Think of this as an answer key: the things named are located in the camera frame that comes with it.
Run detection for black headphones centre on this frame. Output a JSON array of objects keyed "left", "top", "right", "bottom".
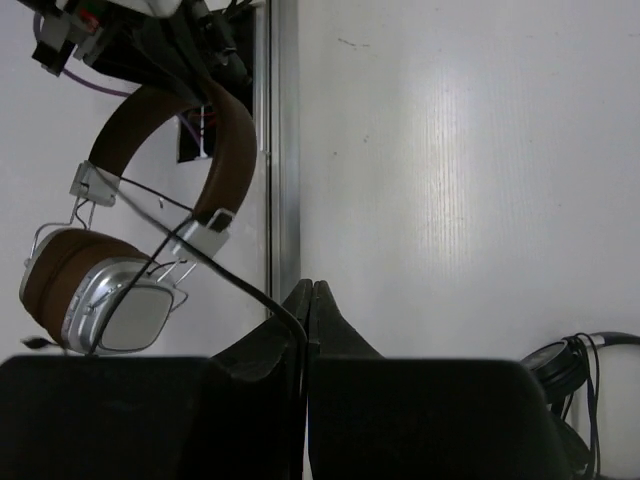
[{"left": 521, "top": 332, "right": 639, "bottom": 479}]

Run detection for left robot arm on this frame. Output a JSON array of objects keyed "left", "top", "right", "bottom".
[{"left": 25, "top": 1, "right": 252, "bottom": 103}]

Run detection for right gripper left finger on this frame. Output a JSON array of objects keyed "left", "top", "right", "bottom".
[{"left": 0, "top": 279, "right": 314, "bottom": 480}]

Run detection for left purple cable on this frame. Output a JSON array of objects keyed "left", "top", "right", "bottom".
[{"left": 32, "top": 9, "right": 221, "bottom": 146}]

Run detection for aluminium rail front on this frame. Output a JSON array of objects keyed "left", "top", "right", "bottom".
[{"left": 254, "top": 1, "right": 301, "bottom": 302}]

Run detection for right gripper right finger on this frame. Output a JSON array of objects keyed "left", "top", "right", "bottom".
[{"left": 308, "top": 281, "right": 571, "bottom": 479}]

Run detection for brown silver headphones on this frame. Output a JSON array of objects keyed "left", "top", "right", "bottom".
[{"left": 18, "top": 82, "right": 259, "bottom": 356}]

